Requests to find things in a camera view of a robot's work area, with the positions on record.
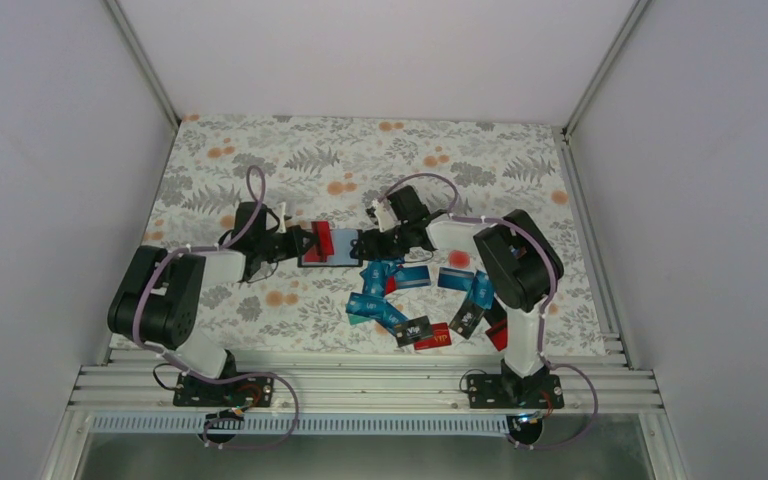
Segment black leather card holder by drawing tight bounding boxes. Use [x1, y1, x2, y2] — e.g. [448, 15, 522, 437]
[297, 229, 364, 268]

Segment red gold VIP card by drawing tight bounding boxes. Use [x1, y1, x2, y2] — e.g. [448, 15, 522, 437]
[413, 323, 453, 351]

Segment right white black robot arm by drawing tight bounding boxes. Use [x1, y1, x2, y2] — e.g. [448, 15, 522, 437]
[351, 186, 564, 407]

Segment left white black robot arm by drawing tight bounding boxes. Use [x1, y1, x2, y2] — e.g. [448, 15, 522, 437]
[107, 202, 319, 405]

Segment blue striped card upper left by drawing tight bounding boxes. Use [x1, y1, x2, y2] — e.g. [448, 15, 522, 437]
[361, 261, 392, 297]

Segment blue card centre pile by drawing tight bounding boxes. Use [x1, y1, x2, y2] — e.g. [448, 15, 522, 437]
[437, 267, 475, 292]

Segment blue logo card with chip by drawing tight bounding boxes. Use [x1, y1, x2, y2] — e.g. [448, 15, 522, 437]
[376, 302, 409, 335]

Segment blue VIP card lower right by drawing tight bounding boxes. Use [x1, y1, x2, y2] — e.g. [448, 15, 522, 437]
[346, 292, 387, 318]

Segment blue card upper right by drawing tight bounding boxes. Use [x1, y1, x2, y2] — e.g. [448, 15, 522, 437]
[469, 270, 495, 310]

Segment black card bottom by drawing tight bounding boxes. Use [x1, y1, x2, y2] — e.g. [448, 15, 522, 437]
[393, 316, 434, 347]

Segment green VIP card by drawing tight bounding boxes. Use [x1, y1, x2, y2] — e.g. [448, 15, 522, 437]
[347, 313, 370, 325]

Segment black VIP card right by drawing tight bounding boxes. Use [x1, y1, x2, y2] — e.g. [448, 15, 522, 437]
[448, 298, 485, 339]

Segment floral patterned table mat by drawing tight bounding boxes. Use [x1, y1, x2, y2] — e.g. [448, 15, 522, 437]
[143, 115, 606, 356]

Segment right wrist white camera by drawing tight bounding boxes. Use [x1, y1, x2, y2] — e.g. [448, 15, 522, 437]
[366, 199, 397, 232]

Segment wrist white camera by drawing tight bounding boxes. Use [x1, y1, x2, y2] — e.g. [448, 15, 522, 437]
[366, 199, 397, 232]
[275, 202, 288, 234]

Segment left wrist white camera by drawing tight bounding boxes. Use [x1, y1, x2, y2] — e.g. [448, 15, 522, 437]
[275, 202, 288, 234]

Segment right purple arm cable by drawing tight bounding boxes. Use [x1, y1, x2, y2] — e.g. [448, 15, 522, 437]
[377, 173, 600, 453]

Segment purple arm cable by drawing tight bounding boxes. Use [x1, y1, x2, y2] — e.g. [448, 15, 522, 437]
[377, 173, 600, 453]
[130, 165, 300, 453]

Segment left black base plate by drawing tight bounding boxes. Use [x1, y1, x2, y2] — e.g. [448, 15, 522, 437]
[172, 375, 274, 409]

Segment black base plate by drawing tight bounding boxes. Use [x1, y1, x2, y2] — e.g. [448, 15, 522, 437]
[465, 373, 565, 410]
[172, 375, 274, 409]

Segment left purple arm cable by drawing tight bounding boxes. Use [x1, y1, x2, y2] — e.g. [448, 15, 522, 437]
[130, 165, 300, 453]

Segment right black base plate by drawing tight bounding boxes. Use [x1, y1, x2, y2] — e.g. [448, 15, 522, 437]
[465, 373, 565, 410]

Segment grey slotted cable duct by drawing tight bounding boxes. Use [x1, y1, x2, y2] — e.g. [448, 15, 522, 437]
[89, 412, 508, 437]

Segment aluminium front rail frame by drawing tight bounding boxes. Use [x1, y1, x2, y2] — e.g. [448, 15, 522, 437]
[68, 349, 664, 414]

